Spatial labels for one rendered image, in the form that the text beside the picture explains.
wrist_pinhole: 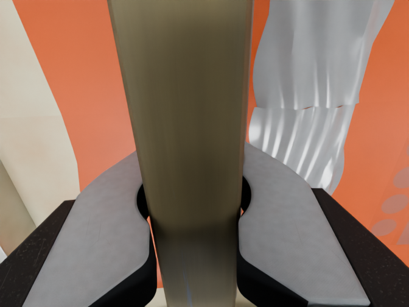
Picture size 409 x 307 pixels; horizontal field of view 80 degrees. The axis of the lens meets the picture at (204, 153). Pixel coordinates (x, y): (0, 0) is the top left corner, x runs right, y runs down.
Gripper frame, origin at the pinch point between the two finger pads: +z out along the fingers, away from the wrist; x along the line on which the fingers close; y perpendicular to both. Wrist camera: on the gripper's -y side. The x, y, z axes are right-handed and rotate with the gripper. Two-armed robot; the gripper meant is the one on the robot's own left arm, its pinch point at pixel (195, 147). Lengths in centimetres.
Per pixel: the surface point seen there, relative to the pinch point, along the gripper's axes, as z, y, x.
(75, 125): 5.3, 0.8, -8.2
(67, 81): 5.3, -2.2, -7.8
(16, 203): 4.7, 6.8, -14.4
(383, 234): 5.3, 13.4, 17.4
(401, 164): 5.3, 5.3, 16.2
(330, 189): 5.1, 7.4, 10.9
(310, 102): 4.9, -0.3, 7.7
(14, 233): 3.2, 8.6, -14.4
